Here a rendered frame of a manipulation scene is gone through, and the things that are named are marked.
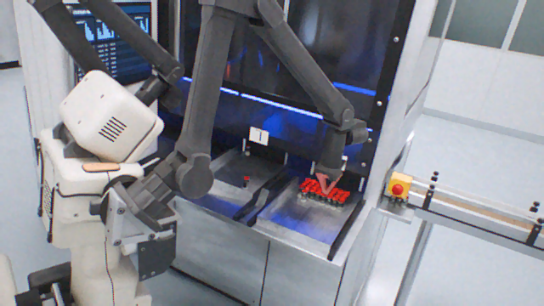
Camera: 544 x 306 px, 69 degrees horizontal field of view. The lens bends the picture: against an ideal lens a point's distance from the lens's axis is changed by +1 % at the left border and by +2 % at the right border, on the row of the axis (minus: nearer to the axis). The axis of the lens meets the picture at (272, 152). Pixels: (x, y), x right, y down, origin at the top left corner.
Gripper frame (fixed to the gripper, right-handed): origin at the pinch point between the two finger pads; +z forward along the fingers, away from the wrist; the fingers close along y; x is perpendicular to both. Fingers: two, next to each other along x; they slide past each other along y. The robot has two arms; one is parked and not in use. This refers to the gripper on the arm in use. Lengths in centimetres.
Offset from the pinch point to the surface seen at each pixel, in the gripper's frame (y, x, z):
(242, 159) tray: 37, 50, 21
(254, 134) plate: 36, 45, 7
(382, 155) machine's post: 37.3, -7.9, 1.2
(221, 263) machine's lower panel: 34, 57, 82
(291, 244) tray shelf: -3.1, 7.2, 20.9
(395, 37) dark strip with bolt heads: 39, -3, -40
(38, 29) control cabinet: -17, 94, -34
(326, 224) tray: 13.7, 1.6, 21.4
